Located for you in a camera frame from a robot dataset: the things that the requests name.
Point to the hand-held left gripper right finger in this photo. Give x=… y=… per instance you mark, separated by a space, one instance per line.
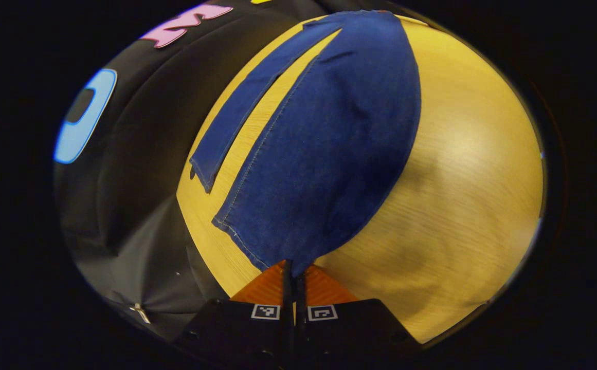
x=355 y=331

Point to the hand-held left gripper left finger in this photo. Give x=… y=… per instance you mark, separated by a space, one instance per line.
x=236 y=331

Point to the blue denim jeans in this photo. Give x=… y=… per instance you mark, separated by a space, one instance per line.
x=329 y=154

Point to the silver metal clip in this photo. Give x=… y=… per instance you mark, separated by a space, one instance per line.
x=140 y=312

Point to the black backdrop cloth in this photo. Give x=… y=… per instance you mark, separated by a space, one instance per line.
x=144 y=180

